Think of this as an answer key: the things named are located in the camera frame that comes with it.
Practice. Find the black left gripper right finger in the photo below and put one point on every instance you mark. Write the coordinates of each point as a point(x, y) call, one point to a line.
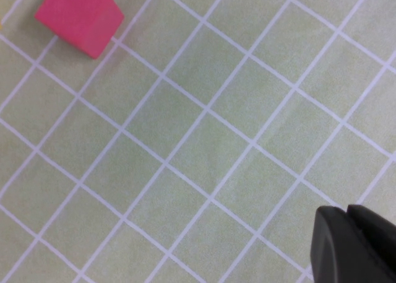
point(380, 236)

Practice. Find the magenta foam cube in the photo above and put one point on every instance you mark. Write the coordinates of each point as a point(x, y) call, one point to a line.
point(80, 16)

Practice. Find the green checked tablecloth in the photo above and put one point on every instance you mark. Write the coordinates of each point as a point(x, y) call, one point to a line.
point(201, 140)

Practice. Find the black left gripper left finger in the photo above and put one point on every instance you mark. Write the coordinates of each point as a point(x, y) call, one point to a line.
point(334, 252)

